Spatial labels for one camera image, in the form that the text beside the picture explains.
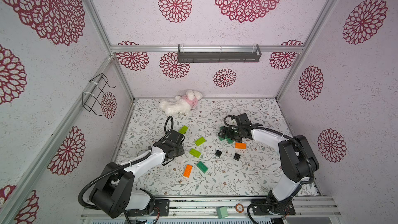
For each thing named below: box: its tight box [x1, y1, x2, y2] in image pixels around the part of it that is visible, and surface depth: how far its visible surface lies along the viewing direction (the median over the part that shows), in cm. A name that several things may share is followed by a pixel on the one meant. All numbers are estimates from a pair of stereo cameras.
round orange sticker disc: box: [235, 203, 245, 214], surface depth 76 cm
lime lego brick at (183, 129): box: [178, 125, 189, 135], surface depth 103 cm
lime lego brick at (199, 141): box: [194, 136, 206, 147], surface depth 98 cm
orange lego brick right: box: [234, 142, 247, 150], surface depth 96 cm
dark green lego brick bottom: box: [196, 160, 209, 174], surface depth 87 cm
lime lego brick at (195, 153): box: [189, 148, 202, 159], surface depth 93 cm
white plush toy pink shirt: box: [159, 89, 204, 116], surface depth 108 cm
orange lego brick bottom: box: [183, 164, 193, 178], surface depth 86 cm
